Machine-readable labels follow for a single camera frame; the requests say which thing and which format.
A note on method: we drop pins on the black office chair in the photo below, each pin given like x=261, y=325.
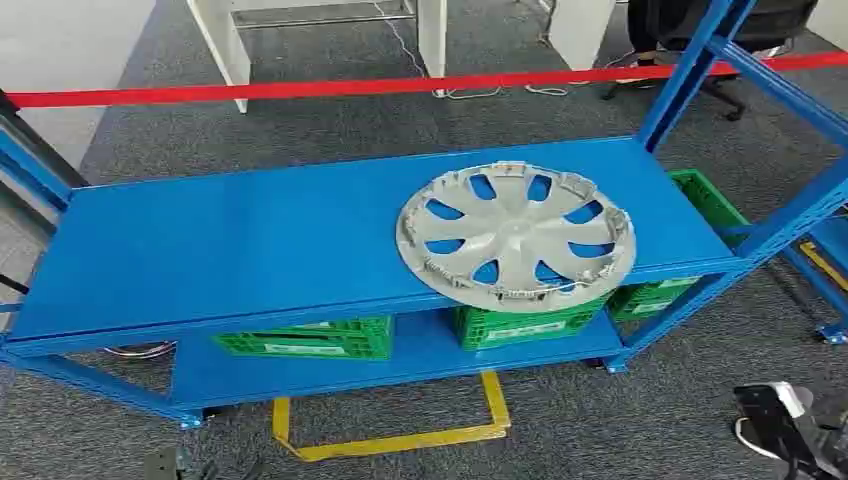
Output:
x=662, y=20

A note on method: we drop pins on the red barrier tape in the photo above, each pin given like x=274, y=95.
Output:
x=331, y=87

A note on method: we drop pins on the grey plastic wheel hubcap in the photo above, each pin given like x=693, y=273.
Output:
x=518, y=233

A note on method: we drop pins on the blue metal shelf rack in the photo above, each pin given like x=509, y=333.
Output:
x=265, y=232

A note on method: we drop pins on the black robot right foot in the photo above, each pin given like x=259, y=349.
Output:
x=775, y=417

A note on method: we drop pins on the green plastic crate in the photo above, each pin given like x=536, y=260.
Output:
x=318, y=336
x=710, y=202
x=517, y=328

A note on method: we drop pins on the blue rack with black post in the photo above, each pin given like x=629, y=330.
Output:
x=26, y=166

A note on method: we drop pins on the white desk frame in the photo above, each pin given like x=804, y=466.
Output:
x=222, y=46

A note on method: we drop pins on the white desk panel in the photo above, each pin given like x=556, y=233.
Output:
x=583, y=33

